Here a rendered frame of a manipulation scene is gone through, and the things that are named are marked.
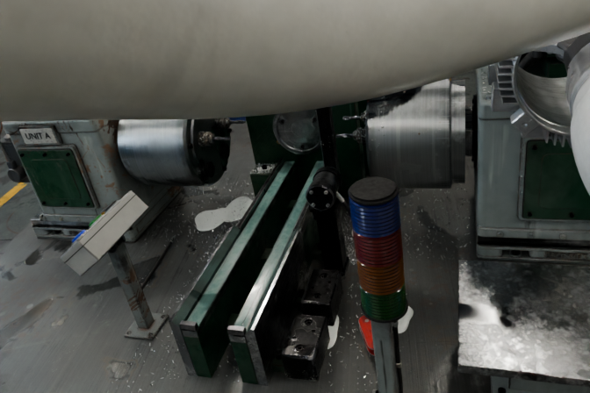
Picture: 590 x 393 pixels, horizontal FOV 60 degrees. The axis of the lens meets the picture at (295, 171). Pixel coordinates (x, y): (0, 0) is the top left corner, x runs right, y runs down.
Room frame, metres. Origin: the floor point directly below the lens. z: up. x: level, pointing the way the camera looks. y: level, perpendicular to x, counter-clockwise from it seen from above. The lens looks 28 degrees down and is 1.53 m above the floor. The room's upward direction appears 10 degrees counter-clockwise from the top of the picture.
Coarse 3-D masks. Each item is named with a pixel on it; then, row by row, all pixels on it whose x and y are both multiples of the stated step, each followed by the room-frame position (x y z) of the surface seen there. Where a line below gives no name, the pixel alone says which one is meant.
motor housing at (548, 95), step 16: (496, 64) 0.58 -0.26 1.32; (512, 64) 0.55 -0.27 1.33; (512, 80) 0.54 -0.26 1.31; (528, 80) 0.67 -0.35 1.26; (544, 80) 0.69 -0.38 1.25; (560, 80) 0.69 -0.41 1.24; (512, 96) 0.54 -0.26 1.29; (528, 96) 0.59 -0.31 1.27; (544, 96) 0.62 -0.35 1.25; (560, 96) 0.63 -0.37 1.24; (528, 112) 0.54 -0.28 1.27; (544, 112) 0.57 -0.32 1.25; (560, 112) 0.58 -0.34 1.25; (544, 128) 0.53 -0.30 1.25; (560, 128) 0.53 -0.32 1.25
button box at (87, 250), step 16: (128, 192) 0.89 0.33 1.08; (112, 208) 0.84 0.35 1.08; (128, 208) 0.86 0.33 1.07; (144, 208) 0.88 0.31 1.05; (96, 224) 0.79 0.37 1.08; (112, 224) 0.81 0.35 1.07; (128, 224) 0.83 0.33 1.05; (80, 240) 0.74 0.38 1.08; (96, 240) 0.76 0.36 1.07; (112, 240) 0.78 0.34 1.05; (64, 256) 0.75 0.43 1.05; (80, 256) 0.74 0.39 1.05; (96, 256) 0.73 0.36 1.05; (80, 272) 0.75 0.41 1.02
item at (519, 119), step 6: (516, 114) 0.55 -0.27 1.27; (522, 114) 0.54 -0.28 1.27; (516, 120) 0.54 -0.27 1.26; (522, 120) 0.54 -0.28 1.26; (528, 120) 0.54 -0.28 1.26; (516, 126) 0.54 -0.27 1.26; (522, 126) 0.54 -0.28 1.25; (528, 126) 0.54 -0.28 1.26; (534, 126) 0.53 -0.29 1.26; (522, 132) 0.54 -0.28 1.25; (528, 132) 0.54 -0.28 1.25
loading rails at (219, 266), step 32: (288, 192) 1.15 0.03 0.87; (256, 224) 0.96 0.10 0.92; (288, 224) 0.93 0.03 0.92; (224, 256) 0.85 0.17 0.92; (256, 256) 0.91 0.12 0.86; (288, 256) 0.80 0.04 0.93; (320, 256) 0.94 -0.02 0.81; (192, 288) 0.75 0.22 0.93; (224, 288) 0.77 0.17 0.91; (256, 288) 0.74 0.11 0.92; (288, 288) 0.77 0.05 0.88; (192, 320) 0.68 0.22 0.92; (224, 320) 0.74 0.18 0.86; (256, 320) 0.64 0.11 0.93; (288, 320) 0.74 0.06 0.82; (192, 352) 0.66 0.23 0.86; (224, 352) 0.71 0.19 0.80; (256, 352) 0.62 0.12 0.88
